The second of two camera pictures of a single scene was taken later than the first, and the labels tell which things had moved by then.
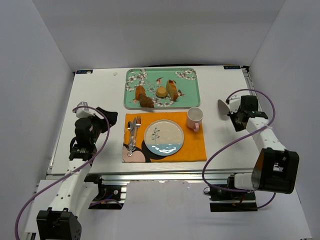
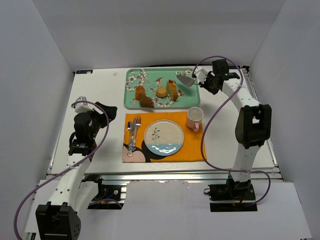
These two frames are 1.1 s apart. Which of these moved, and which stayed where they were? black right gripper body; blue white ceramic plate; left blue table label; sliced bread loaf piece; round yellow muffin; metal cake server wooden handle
Moved: black right gripper body; metal cake server wooden handle
Stayed: sliced bread loaf piece; blue white ceramic plate; round yellow muffin; left blue table label
